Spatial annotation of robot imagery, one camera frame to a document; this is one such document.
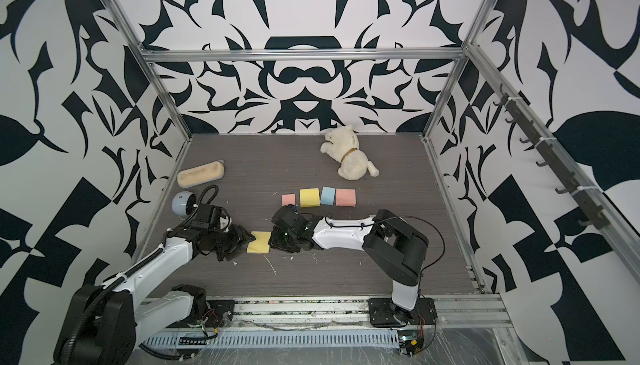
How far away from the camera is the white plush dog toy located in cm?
101

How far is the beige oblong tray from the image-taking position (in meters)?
1.02

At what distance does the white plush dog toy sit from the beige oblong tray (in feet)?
1.50
